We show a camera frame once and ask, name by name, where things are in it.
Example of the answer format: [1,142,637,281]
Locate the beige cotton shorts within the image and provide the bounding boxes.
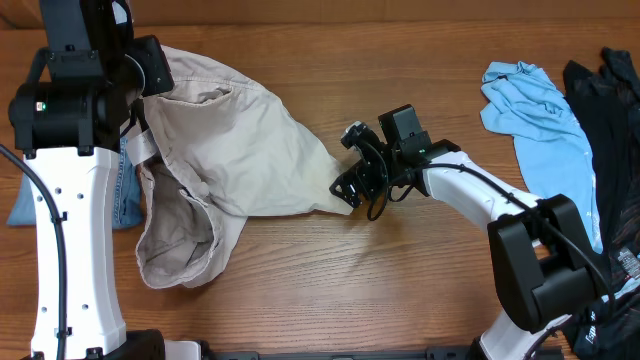
[128,47,351,289]

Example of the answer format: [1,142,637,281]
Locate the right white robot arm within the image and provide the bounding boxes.
[330,122,612,359]

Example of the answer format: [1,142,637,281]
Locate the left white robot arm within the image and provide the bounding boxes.
[5,1,173,359]

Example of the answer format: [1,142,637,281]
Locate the folded light blue jeans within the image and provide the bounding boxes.
[7,137,143,230]

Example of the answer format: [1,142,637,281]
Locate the light blue shirt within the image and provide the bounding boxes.
[480,62,603,254]

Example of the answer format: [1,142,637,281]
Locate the dark navy garment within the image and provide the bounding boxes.
[563,47,639,359]

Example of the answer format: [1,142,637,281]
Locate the black aluminium frame rail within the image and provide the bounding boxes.
[149,337,566,360]

